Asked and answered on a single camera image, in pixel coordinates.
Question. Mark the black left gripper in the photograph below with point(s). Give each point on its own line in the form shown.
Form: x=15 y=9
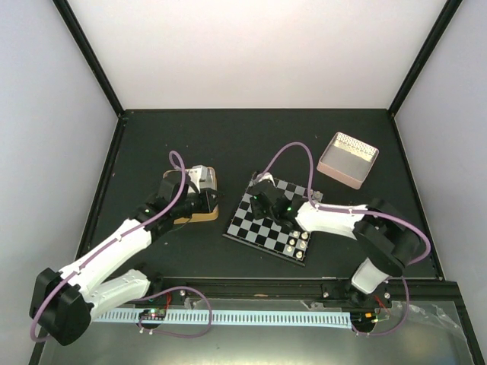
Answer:
x=208 y=204

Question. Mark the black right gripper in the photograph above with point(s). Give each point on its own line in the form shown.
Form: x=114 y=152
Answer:
x=256 y=212

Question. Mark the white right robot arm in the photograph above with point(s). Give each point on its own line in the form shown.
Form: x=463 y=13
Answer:
x=390 y=243

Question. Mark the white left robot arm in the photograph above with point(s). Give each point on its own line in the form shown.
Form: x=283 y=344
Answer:
x=67 y=301

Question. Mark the yellow bear tin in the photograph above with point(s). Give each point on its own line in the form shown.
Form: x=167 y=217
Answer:
x=183 y=208

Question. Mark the black white chessboard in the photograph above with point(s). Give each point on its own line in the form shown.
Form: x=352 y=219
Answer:
x=264 y=235

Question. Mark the pink patterned tray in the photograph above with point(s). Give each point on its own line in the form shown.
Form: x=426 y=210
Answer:
x=347 y=160

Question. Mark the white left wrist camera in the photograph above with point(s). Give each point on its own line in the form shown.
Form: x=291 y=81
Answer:
x=202 y=177

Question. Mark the black front mounting rail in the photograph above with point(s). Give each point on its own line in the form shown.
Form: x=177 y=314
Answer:
x=335 y=292

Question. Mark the light blue slotted rail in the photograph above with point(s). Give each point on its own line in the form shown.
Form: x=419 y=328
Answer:
x=227 y=317

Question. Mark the black corner frame post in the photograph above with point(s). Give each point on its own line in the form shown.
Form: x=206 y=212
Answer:
x=75 y=29

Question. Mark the black right frame post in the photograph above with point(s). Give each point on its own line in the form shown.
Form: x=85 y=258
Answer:
x=434 y=36

